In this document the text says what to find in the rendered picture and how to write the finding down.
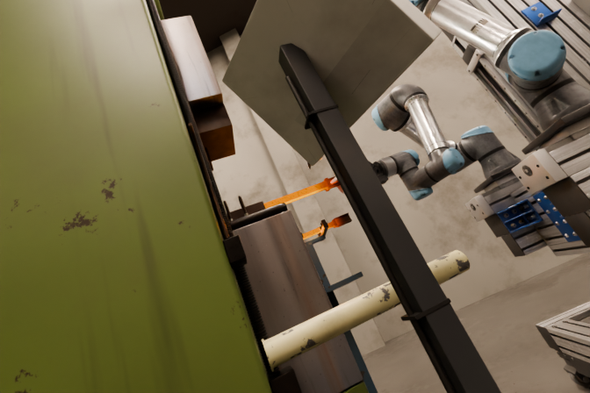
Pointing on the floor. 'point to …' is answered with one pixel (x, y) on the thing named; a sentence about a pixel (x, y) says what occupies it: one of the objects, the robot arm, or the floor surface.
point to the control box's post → (391, 232)
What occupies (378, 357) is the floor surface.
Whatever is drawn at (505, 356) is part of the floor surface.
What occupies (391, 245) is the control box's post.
